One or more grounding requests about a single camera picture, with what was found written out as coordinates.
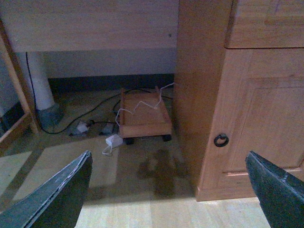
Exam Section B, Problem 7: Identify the grey floor power strip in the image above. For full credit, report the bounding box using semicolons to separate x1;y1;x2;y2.
102;123;114;134

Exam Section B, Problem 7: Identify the black ring door handle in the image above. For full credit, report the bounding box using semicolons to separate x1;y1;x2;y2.
213;133;229;148

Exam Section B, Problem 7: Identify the white wall pipe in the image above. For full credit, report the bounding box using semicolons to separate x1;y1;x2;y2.
17;52;63;129

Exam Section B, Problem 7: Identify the wooden desk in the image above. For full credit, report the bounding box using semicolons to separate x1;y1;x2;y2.
0;0;304;201

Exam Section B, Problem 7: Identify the white power adapter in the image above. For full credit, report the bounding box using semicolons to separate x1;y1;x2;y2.
105;134;124;148

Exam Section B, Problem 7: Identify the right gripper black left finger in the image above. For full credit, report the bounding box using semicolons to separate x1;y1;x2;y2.
0;151;93;228

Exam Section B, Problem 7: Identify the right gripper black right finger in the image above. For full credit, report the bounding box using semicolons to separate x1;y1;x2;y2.
245;151;304;228

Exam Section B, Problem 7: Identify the wooden wheeled trolley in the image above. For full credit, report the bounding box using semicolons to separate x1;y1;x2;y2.
115;87;172;145

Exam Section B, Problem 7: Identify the white plug on floor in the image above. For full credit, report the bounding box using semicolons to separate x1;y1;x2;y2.
76;121;88;133

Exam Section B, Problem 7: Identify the black floor cable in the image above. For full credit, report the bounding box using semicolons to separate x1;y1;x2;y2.
25;51;172;134

